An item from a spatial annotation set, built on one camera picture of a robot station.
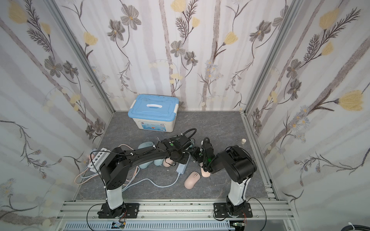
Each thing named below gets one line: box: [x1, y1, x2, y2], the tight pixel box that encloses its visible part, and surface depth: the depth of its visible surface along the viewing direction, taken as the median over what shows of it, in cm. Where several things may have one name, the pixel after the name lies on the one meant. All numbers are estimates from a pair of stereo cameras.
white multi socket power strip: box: [87, 147, 112, 174], surface depth 91 cm
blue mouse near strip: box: [137, 141, 154, 150], surface depth 100 cm
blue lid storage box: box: [127, 93, 180, 133], surface depth 102 cm
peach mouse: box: [200, 166, 212, 178], surface depth 88 cm
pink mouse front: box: [184, 171, 201, 190], surface depth 85 cm
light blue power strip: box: [176, 153, 191, 175], surface depth 88 cm
